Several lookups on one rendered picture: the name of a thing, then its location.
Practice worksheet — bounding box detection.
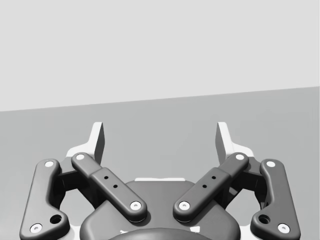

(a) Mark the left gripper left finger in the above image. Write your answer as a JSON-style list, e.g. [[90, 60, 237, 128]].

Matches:
[[19, 121, 148, 240]]

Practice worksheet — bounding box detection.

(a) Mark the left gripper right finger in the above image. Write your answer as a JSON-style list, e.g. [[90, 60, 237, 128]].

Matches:
[[172, 121, 302, 240]]

